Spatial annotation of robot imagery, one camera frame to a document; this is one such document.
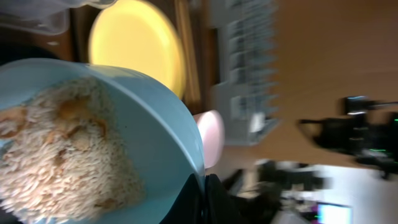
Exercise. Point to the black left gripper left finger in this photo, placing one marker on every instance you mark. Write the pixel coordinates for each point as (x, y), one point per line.
(188, 206)

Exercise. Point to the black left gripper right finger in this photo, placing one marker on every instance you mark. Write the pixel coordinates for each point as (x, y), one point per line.
(220, 208)

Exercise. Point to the light blue bowl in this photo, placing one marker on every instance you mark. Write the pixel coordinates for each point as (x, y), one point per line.
(161, 136)

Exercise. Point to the leftover rice pile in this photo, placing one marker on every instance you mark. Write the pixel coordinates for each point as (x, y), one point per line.
(64, 158)

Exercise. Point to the grey dishwasher rack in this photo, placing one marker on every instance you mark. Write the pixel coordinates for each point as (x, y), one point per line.
(245, 44)

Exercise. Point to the clear plastic waste bin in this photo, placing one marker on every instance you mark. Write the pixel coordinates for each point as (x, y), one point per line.
(47, 17)

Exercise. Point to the pink bowl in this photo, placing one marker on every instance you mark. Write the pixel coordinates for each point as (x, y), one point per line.
(211, 128)

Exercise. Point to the left wooden chopstick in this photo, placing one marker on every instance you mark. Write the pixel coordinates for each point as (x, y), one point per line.
(192, 92)

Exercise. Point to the yellow plate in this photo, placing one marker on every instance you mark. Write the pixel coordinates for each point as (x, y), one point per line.
(137, 35)

